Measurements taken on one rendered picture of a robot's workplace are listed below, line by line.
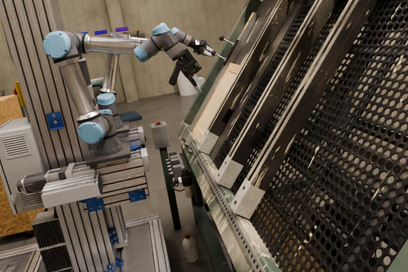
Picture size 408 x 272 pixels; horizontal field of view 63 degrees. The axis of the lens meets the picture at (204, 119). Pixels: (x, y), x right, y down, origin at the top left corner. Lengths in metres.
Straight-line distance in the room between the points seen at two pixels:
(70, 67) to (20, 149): 0.60
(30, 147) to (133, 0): 7.43
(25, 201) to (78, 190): 0.44
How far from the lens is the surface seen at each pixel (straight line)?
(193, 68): 1.56
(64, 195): 1.78
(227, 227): 1.36
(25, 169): 2.06
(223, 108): 1.91
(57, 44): 1.62
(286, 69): 1.49
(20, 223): 3.48
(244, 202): 1.29
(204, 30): 9.33
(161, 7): 9.18
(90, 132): 1.64
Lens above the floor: 1.60
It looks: 15 degrees down
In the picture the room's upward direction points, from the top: 8 degrees counter-clockwise
